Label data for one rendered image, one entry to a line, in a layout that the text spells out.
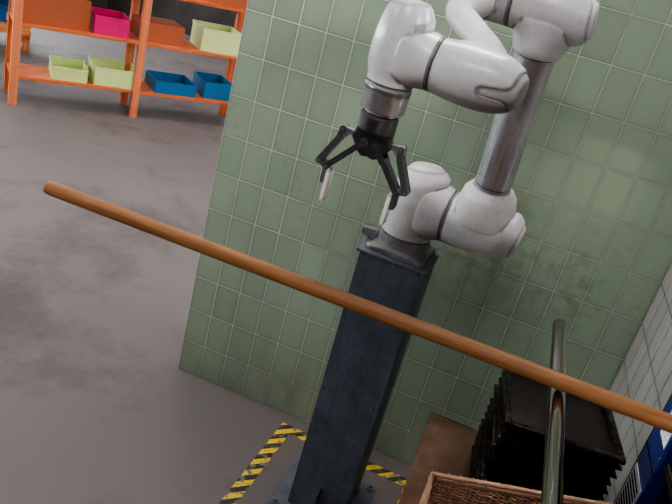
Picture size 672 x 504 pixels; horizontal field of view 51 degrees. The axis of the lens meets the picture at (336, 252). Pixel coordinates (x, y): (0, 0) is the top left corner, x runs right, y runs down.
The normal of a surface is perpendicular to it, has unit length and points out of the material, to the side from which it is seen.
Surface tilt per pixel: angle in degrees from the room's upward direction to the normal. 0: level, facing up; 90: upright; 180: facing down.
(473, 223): 97
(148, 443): 0
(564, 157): 90
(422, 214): 89
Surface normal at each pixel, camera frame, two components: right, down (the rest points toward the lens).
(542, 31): -0.42, 0.53
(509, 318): -0.30, 0.31
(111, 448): 0.25, -0.89
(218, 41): 0.42, 0.46
